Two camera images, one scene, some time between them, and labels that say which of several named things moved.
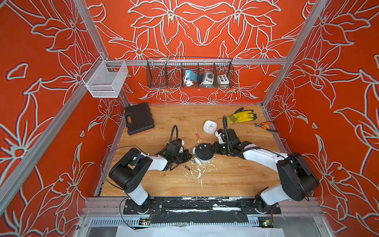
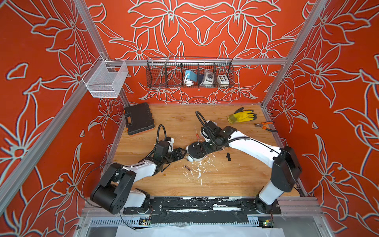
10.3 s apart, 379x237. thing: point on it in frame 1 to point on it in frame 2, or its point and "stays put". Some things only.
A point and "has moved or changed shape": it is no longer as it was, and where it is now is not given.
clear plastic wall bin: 105,79 stays put
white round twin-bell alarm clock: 203,153 has moved or changed shape
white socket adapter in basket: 208,78 stays put
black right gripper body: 224,149 to 210,146
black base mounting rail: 201,210 stays put
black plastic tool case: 138,118 stays put
